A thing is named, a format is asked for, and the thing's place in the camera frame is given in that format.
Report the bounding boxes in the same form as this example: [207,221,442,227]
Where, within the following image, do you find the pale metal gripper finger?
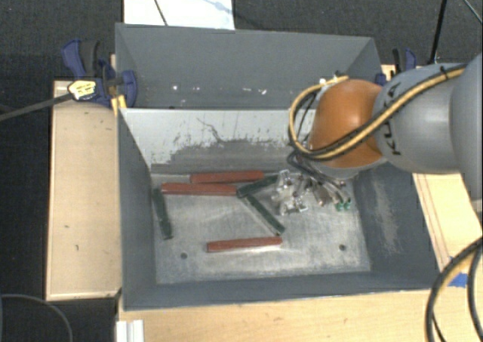
[272,193,309,217]
[276,168,305,193]

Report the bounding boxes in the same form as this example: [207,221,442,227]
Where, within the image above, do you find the dark green flat block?
[151,187,174,241]
[245,194,287,236]
[236,174,281,199]

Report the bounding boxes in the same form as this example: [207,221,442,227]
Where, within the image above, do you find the red-brown flat block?
[189,170,266,185]
[160,181,238,197]
[205,236,284,254]

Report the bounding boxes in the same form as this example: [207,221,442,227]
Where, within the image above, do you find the grey metal bin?
[114,22,441,311]

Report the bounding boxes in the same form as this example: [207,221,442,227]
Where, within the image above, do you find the pale wood flat board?
[45,79,124,302]

